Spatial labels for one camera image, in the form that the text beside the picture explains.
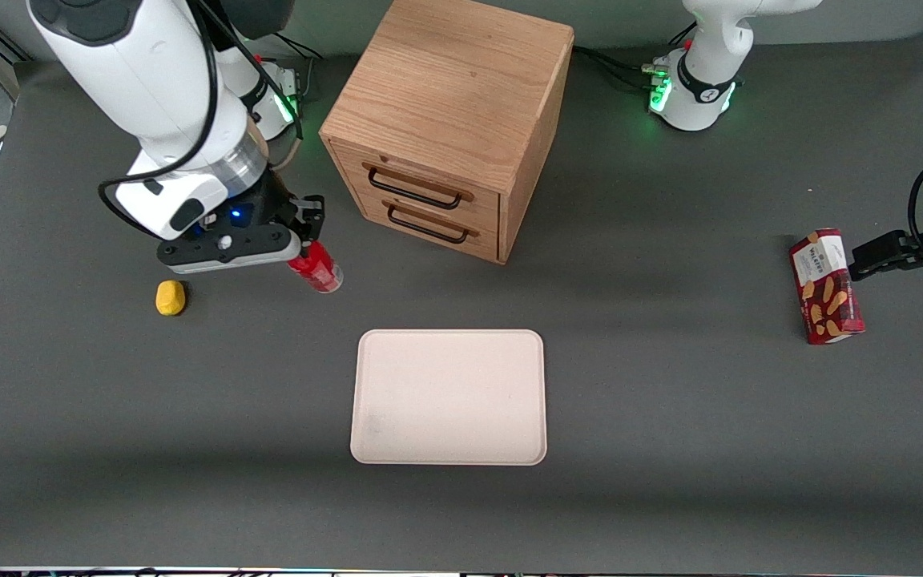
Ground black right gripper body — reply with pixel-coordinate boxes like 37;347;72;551
204;170;302;237

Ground red coke bottle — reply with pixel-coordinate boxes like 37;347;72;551
286;239;345;294

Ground beige rectangular tray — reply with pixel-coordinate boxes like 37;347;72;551
350;329;548;466

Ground red biscuit box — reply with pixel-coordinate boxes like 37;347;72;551
788;228;866;345

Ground yellow lemon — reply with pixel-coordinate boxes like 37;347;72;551
155;280;187;317

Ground wider wooden drawer front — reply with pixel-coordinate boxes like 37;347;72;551
330;141;502;232

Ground narrower wooden drawer front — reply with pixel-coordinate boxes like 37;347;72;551
352;187;502;264

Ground wooden two-drawer cabinet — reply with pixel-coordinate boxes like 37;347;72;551
319;0;575;265

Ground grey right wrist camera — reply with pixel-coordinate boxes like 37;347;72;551
157;225;303;276

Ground long black drawer handle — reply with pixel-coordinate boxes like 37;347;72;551
363;163;476;211

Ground short black drawer handle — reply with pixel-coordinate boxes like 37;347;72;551
382;200;480;244

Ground thin black camera cable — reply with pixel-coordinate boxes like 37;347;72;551
217;4;306;171

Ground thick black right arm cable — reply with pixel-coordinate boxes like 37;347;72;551
98;0;218;240

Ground black right arm base cables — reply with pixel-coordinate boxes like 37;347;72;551
269;32;331;101

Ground black arm base cables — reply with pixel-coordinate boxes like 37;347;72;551
572;22;699;91
269;32;331;101

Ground black left arm base cables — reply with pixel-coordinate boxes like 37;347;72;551
572;22;699;91

